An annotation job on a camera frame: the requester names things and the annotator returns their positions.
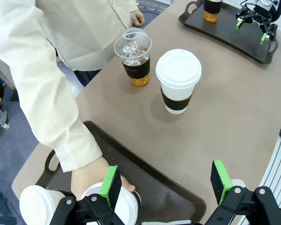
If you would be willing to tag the white paper cup black sleeve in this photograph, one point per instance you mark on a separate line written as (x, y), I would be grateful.
(127, 206)
(178, 77)
(36, 205)

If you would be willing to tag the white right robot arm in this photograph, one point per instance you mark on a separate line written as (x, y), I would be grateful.
(269, 4)

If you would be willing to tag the person's right forearm cream sleeve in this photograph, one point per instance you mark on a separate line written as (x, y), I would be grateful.
(56, 122)

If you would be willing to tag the person's left hand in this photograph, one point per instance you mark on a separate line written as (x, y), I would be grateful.
(138, 19)

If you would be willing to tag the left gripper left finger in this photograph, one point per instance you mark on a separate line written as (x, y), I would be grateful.
(111, 185)

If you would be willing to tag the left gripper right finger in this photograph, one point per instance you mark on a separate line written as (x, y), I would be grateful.
(221, 179)

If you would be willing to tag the iced coffee clear plastic cup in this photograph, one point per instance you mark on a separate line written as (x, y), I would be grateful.
(212, 11)
(135, 63)

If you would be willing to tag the person's right hand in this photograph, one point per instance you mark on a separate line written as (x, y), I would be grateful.
(89, 178)

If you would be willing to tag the ribbed aluminium frame profile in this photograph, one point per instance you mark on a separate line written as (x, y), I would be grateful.
(277, 171)

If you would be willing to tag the person's torso cream shirt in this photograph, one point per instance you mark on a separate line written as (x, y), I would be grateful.
(84, 30)

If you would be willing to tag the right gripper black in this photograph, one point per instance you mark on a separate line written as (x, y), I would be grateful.
(260, 15)

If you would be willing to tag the dark brown plastic serving tray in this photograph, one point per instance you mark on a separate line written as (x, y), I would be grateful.
(231, 35)
(159, 187)

